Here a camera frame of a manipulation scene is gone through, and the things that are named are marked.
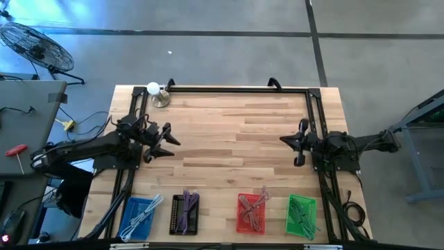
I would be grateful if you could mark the grey tape strip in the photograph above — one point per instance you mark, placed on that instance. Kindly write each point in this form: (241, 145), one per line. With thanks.
(57, 98)

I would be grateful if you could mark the black chair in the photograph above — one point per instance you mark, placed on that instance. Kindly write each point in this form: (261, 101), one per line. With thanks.
(73, 194)

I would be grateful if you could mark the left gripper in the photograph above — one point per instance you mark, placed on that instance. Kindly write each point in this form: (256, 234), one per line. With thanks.
(152, 139)

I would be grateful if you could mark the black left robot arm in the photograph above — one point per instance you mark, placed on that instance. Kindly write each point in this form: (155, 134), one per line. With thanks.
(97, 147)

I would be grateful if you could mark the black plastic basket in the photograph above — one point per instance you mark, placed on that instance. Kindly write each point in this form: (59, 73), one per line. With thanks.
(173, 215)

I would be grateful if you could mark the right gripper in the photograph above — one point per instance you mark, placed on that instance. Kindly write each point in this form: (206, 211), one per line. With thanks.
(302, 146)

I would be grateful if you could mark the white bulb lamp brass base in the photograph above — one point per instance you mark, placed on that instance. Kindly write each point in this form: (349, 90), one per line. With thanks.
(153, 88)

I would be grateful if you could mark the blue-grey metal table frame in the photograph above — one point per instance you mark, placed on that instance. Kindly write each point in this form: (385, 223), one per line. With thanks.
(414, 163)

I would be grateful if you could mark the black computer mouse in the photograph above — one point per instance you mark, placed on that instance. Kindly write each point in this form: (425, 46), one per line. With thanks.
(12, 222)

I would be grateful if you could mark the yellow power plug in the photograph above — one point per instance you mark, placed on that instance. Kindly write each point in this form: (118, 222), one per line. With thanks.
(68, 125)

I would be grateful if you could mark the blue plastic basket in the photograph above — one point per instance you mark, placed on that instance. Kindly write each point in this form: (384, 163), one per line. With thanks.
(130, 208)

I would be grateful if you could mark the black aluminium table frame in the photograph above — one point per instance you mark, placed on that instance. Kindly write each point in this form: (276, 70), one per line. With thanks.
(243, 90)

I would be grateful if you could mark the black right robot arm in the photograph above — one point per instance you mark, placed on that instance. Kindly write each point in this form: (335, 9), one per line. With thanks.
(347, 146)

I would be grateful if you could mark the red plastic basket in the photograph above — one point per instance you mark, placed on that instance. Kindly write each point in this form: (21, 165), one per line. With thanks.
(260, 222)

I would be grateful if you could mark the green plastic basket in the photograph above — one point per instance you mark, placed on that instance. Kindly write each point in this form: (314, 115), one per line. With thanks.
(312, 208)

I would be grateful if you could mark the grey side table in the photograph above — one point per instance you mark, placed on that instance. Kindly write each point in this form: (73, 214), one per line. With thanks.
(27, 128)

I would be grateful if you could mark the black floor fan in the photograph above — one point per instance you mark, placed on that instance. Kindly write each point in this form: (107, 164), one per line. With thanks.
(36, 48)

